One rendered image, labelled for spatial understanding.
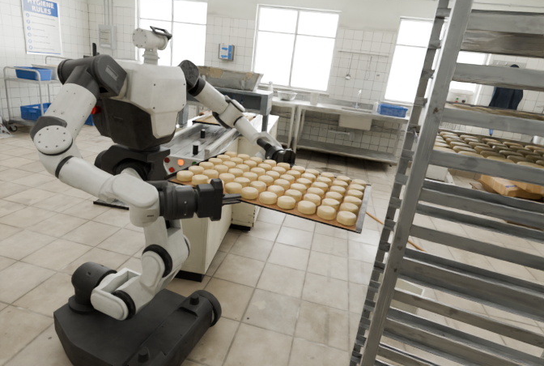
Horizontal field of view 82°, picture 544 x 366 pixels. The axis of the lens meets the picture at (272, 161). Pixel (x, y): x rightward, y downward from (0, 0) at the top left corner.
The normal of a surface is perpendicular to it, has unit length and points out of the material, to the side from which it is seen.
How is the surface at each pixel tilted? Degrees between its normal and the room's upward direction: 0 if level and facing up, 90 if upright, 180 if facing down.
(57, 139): 44
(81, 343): 0
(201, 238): 90
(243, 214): 90
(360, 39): 90
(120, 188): 35
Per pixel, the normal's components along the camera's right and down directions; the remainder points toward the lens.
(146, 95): 0.42, 0.24
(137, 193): 0.32, -0.60
